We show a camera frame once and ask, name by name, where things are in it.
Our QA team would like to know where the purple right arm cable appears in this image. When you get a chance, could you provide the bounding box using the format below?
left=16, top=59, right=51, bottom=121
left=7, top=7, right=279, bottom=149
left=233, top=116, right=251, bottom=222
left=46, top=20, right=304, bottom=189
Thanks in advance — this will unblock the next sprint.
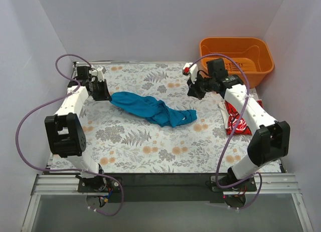
left=185, top=53, right=263, bottom=210

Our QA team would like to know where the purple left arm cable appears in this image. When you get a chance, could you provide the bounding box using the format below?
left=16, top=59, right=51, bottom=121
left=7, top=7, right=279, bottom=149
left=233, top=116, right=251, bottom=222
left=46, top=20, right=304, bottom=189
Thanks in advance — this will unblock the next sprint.
left=15, top=54, right=124, bottom=217

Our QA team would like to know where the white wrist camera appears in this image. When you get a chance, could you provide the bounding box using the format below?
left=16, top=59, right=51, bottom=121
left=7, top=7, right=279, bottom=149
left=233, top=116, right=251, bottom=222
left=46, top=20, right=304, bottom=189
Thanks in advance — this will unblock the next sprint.
left=91, top=67, right=106, bottom=82
left=182, top=63, right=199, bottom=84

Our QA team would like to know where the orange plastic basket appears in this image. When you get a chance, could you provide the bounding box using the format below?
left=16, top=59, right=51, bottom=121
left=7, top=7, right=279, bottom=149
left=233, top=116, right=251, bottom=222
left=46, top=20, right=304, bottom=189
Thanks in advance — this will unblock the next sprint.
left=199, top=37, right=274, bottom=88

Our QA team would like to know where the folded red printed t shirt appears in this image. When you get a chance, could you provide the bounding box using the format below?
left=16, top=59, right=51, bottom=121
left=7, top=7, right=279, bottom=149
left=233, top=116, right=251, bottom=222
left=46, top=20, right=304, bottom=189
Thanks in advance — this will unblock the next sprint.
left=218, top=99, right=264, bottom=137

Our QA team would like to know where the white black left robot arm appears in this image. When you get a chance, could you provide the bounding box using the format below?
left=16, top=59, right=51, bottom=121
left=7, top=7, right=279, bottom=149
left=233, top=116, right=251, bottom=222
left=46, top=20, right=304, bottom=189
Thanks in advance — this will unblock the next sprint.
left=45, top=66, right=111, bottom=192

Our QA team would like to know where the teal blue t shirt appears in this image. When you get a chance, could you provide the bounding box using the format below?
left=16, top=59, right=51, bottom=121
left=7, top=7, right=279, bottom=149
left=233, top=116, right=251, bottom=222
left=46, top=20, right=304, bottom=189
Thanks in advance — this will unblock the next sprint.
left=111, top=92, right=197, bottom=128

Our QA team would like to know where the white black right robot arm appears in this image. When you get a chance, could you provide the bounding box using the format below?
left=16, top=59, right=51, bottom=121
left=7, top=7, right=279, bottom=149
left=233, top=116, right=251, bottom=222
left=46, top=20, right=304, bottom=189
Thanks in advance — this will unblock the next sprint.
left=183, top=55, right=290, bottom=191

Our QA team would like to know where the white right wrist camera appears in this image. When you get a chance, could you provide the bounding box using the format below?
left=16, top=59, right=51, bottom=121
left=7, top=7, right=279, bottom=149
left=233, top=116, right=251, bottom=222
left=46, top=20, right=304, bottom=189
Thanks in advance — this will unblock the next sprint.
left=182, top=63, right=199, bottom=84

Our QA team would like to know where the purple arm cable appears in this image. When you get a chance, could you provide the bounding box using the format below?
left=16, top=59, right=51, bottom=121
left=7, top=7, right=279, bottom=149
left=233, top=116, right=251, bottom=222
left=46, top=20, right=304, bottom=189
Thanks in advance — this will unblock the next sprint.
left=185, top=53, right=263, bottom=210
left=15, top=54, right=124, bottom=217

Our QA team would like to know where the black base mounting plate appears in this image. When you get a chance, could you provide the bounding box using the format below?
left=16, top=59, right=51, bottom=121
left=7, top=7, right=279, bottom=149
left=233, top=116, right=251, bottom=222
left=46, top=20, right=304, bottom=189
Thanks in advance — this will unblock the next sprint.
left=77, top=172, right=257, bottom=204

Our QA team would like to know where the aluminium frame rail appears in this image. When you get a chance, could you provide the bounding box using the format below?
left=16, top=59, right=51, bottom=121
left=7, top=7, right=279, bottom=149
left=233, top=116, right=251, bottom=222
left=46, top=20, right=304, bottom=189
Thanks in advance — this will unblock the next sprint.
left=32, top=173, right=301, bottom=195

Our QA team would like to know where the floral patterned table mat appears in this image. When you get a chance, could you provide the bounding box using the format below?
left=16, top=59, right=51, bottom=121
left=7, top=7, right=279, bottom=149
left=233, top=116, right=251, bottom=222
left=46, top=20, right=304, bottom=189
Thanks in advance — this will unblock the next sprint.
left=79, top=63, right=251, bottom=173

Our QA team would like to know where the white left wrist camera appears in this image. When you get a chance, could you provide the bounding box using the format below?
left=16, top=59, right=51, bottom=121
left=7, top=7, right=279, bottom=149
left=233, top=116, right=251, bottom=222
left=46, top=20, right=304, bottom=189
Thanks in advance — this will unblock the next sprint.
left=91, top=67, right=106, bottom=82

